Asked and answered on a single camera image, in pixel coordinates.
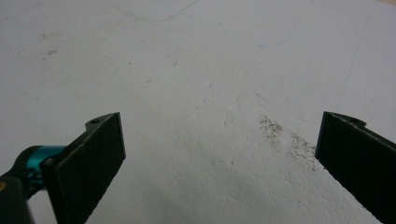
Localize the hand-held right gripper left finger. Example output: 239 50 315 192
41 112 127 224

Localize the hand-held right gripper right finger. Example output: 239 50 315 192
314 110 396 224

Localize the white table mat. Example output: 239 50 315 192
0 0 396 224

